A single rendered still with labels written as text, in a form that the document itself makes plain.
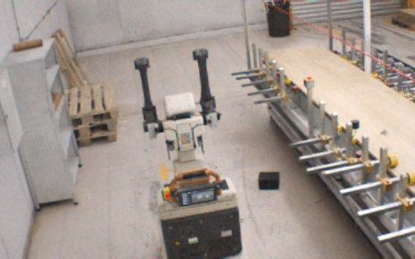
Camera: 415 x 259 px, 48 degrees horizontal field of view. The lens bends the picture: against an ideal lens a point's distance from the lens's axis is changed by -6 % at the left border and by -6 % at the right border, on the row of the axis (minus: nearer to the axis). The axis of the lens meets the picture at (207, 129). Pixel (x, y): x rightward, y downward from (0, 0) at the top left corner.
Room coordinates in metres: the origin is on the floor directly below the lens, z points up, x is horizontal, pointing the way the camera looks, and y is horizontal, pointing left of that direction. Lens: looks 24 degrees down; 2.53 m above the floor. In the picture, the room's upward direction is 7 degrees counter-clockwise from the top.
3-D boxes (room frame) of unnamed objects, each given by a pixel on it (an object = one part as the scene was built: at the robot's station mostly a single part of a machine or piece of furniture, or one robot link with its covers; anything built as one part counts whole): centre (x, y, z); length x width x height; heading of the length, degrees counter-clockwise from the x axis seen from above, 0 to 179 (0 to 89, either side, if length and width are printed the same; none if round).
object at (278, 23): (10.35, -1.78, 0.36); 0.59 x 0.58 x 0.73; 8
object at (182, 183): (2.93, 0.13, 0.87); 0.23 x 0.15 x 0.11; 97
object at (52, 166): (4.69, 1.68, 0.78); 0.90 x 0.45 x 1.55; 8
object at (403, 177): (2.27, -1.07, 0.88); 0.04 x 0.04 x 0.48; 8
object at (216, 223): (2.95, 0.13, 0.59); 0.55 x 0.34 x 0.83; 97
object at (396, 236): (1.96, -0.99, 0.95); 0.36 x 0.03 x 0.03; 98
